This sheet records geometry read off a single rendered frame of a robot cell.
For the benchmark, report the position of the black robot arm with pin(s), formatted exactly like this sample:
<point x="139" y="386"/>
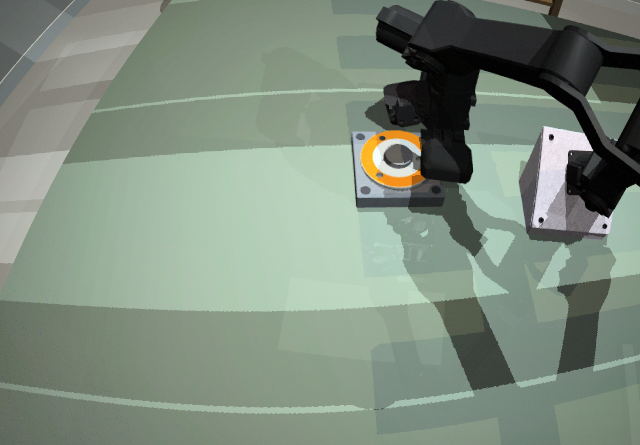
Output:
<point x="452" y="44"/>

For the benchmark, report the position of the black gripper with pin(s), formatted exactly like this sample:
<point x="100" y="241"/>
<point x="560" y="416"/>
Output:
<point x="444" y="154"/>

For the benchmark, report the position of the orange round plate with holes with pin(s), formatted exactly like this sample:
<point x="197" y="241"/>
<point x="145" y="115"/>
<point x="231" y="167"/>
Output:
<point x="372" y="159"/>

